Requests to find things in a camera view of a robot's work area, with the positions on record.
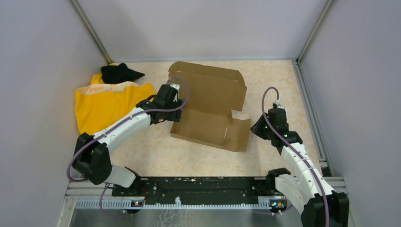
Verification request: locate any brown cardboard box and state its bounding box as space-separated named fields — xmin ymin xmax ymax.
xmin=168 ymin=61 xmax=252 ymax=152

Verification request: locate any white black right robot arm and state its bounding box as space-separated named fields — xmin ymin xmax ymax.
xmin=251 ymin=107 xmax=349 ymax=227

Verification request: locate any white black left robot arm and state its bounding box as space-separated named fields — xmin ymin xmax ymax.
xmin=67 ymin=83 xmax=186 ymax=196

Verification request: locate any black cloth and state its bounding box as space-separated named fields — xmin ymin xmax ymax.
xmin=100 ymin=63 xmax=145 ymax=84

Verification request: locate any yellow cloth garment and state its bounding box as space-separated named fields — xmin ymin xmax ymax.
xmin=73 ymin=71 xmax=156 ymax=134

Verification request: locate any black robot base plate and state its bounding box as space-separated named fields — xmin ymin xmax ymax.
xmin=112 ymin=177 xmax=288 ymax=208

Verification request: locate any aluminium frame rail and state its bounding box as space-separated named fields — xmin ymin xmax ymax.
xmin=65 ymin=177 xmax=348 ymax=198

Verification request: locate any white slotted cable duct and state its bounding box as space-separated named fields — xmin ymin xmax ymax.
xmin=75 ymin=199 xmax=271 ymax=210

